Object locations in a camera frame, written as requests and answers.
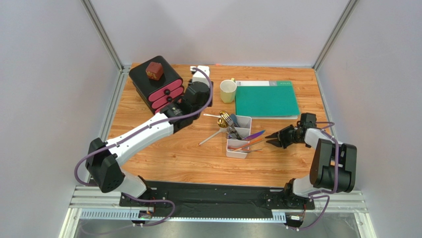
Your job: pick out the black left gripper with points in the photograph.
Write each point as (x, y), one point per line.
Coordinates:
(208, 97)

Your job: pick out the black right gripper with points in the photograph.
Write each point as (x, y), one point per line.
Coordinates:
(285, 136)

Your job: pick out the white ceramic spoon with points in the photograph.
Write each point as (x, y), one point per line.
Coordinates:
(214, 116)

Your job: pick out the iridescent purple knife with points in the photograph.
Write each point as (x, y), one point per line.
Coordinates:
(253, 136)

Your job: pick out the white compartment organizer box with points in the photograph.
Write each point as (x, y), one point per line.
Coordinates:
(244, 130)

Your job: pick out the blue grey plastic spoon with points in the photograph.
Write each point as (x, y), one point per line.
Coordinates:
(235, 121)

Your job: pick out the white handled ladle spoon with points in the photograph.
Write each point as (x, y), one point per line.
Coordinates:
(221, 130)

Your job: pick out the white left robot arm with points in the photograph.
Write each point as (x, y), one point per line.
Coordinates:
(106, 157)

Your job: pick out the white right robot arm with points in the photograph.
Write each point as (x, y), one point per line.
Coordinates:
(333, 168)

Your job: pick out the pale yellow mug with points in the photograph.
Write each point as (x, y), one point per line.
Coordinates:
(228, 90)

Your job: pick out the black pink drawer box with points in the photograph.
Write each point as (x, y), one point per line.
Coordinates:
(157, 94)

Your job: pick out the green notebook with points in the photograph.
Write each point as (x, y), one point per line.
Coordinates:
(266, 99)

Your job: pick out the red brown cube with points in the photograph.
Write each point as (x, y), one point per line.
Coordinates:
(154, 71)

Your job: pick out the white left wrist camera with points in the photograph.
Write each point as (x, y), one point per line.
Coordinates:
(198, 76)

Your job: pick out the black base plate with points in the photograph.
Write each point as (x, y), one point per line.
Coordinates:
(195, 200)

